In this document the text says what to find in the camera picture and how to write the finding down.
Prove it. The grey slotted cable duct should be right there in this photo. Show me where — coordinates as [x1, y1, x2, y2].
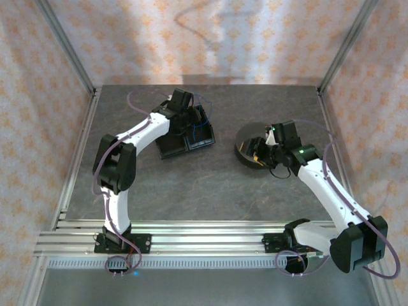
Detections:
[47, 257, 281, 269]

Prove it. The aluminium mounting rail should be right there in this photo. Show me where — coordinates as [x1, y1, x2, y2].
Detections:
[34, 219, 335, 258]

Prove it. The black plastic compartment tray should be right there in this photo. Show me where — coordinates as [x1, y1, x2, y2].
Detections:
[155, 105, 216, 161]

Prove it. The patterned backdrop cloth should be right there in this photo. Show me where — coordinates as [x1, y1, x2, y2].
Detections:
[0, 0, 408, 306]

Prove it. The thin blue wire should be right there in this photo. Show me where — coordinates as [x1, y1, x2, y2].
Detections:
[190, 93, 214, 143]

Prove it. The aluminium frame post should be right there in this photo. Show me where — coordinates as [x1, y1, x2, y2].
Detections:
[317, 0, 380, 96]
[33, 0, 98, 96]

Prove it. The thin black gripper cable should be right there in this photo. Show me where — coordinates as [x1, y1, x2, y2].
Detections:
[269, 165, 291, 179]

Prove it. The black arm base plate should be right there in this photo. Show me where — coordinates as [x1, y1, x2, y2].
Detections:
[263, 232, 289, 255]
[94, 232, 152, 255]

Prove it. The aluminium table edge rail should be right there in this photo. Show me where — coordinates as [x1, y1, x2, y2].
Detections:
[17, 88, 103, 306]
[317, 87, 396, 306]

